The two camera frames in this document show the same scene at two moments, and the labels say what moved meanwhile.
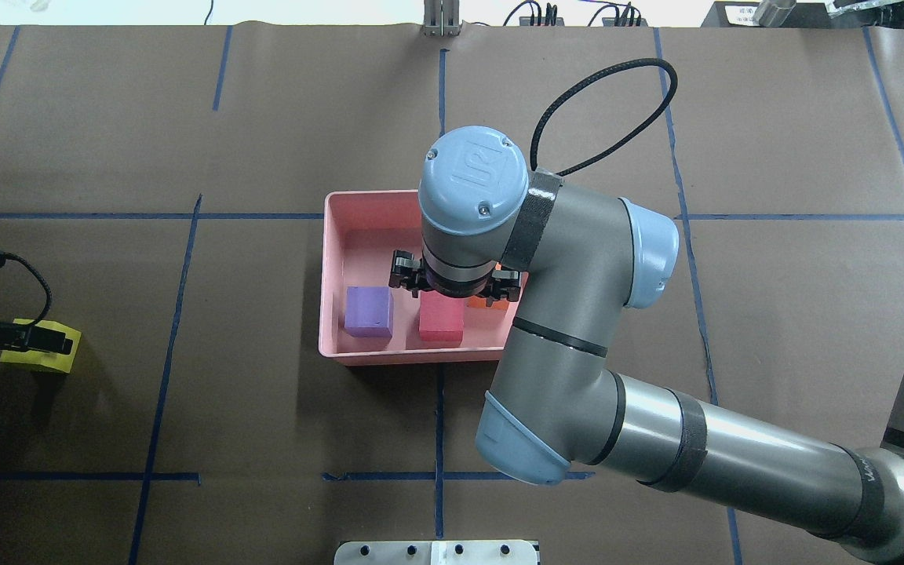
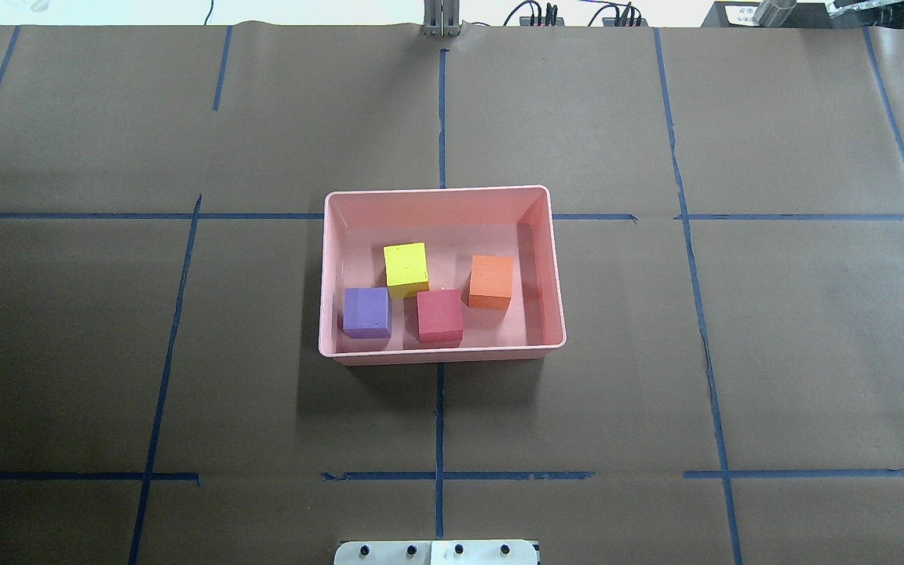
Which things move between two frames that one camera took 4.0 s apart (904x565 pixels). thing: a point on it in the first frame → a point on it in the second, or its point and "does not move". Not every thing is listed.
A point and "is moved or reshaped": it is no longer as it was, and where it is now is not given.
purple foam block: x=369 y=311 does not move
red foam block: x=442 y=318 does not move
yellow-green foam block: x=41 y=360 is moved or reshaped
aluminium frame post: x=442 y=18 does not move
